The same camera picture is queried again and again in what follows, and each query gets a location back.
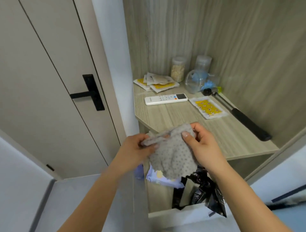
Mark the person's left hand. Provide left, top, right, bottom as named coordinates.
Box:
left=109, top=133, right=159, bottom=176

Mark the purple wet wipes pack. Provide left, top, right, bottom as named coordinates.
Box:
left=145, top=163, right=186, bottom=189

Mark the black handle hammer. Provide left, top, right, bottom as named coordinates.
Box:
left=202, top=88, right=273, bottom=142

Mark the pile of white yellow packets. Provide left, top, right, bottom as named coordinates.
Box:
left=133, top=72, right=180, bottom=94

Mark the white remote control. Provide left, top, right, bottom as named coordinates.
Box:
left=144, top=92, right=188, bottom=106

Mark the clear jar of oats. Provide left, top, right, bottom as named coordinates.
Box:
left=170, top=56, right=187, bottom=83

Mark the person's right forearm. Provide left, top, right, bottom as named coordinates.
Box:
left=211, top=162, right=293, bottom=232

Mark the person's right hand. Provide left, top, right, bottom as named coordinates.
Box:
left=181, top=122, right=230, bottom=177

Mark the small purple object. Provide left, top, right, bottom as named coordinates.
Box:
left=134, top=163, right=145, bottom=180

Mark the black door handle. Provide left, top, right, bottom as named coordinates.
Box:
left=69, top=74, right=106, bottom=112

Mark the beige door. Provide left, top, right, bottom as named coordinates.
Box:
left=0, top=0, right=127, bottom=180

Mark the person's left forearm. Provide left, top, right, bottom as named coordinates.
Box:
left=57, top=166, right=129, bottom=232

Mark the clear plastic container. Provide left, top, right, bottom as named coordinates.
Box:
left=195, top=55, right=213, bottom=72

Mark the yellow patch packet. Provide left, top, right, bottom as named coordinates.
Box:
left=188, top=97, right=229, bottom=120

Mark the grey cloth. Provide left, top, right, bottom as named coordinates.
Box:
left=140, top=123, right=200, bottom=180

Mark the clear plastic bowl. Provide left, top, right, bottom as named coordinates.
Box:
left=184, top=69, right=211, bottom=94

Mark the black plastic bag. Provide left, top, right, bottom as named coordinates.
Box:
left=171, top=165, right=228, bottom=218

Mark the wooden shelf unit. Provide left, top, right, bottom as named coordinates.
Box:
left=123, top=0, right=306, bottom=229

